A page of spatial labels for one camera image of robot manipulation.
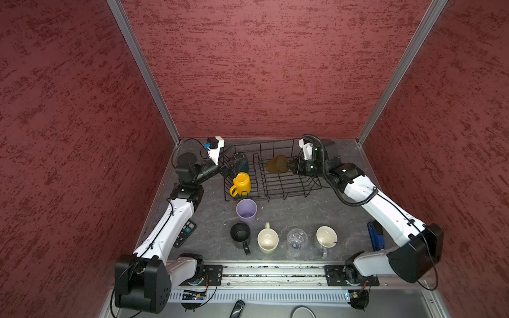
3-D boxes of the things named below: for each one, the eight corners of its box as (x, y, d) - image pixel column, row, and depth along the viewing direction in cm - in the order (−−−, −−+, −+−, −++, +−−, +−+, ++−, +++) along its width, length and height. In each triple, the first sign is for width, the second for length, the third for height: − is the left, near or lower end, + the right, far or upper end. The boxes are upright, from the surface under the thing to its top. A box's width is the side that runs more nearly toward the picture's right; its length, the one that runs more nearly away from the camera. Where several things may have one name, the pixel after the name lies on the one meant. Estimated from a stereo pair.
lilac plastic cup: (237, 227, 87) (235, 217, 78) (239, 210, 93) (236, 198, 83) (257, 227, 87) (257, 217, 78) (257, 210, 93) (257, 198, 83)
